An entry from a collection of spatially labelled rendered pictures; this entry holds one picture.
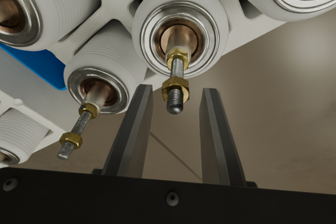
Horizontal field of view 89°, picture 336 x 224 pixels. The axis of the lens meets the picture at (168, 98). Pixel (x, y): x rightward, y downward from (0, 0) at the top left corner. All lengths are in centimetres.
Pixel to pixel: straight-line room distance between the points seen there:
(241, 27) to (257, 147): 62
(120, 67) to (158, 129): 49
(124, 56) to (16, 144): 32
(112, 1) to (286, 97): 54
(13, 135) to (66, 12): 31
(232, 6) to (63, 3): 18
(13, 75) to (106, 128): 38
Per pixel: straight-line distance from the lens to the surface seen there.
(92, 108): 20
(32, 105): 47
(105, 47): 23
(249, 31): 26
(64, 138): 18
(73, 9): 24
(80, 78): 23
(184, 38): 16
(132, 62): 23
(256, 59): 51
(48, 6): 21
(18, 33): 23
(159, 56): 18
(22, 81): 49
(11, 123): 49
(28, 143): 48
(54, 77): 48
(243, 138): 74
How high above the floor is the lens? 41
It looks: 48 degrees down
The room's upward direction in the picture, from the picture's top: 174 degrees counter-clockwise
